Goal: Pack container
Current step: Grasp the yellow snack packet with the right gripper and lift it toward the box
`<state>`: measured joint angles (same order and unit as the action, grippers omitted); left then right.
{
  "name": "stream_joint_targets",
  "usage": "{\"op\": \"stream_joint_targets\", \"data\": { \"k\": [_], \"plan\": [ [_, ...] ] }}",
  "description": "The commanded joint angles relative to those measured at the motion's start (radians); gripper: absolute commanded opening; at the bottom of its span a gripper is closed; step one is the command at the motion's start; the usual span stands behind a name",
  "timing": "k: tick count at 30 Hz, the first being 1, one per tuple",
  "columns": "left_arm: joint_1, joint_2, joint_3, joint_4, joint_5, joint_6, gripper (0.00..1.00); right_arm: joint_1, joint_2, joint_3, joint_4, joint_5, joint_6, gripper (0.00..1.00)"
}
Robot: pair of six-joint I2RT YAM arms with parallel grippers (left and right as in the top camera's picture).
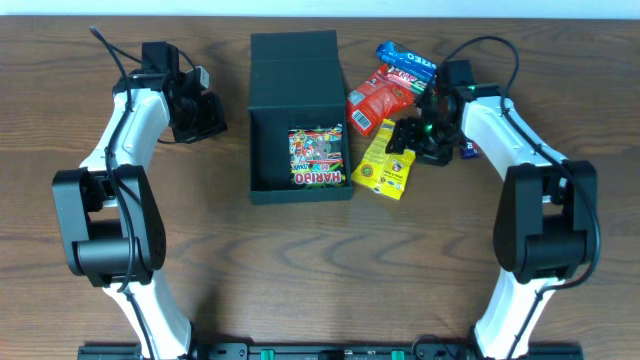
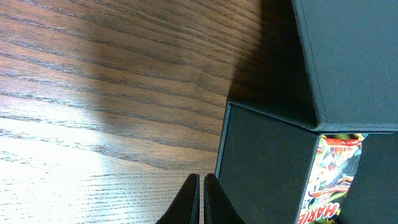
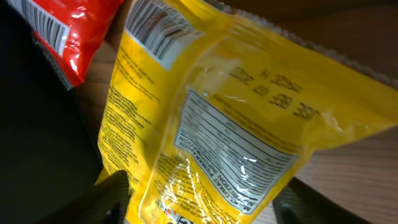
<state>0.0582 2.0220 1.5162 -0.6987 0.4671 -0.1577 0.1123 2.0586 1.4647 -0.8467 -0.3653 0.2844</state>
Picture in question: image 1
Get yellow snack bag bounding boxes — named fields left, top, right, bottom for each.
left=351, top=119, right=416, bottom=200

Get red KitKat bar wrapper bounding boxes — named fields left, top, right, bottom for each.
left=386, top=65, right=427, bottom=95

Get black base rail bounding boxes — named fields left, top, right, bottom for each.
left=77, top=342, right=584, bottom=360

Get red snack bag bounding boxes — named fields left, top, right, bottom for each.
left=346, top=64, right=416, bottom=136

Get Haribo gummy candy bag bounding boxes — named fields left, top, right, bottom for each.
left=288, top=125, right=346, bottom=190

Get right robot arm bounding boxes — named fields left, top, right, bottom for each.
left=386, top=60, right=600, bottom=359

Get blue Milka bar wrapper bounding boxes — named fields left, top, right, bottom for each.
left=459, top=140, right=480, bottom=160

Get black cardboard gift box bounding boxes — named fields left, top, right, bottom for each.
left=248, top=30, right=353, bottom=205

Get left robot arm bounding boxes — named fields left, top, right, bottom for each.
left=52, top=42, right=227, bottom=359

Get blue Oreo cookie pack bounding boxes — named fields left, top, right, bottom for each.
left=376, top=41, right=437, bottom=82

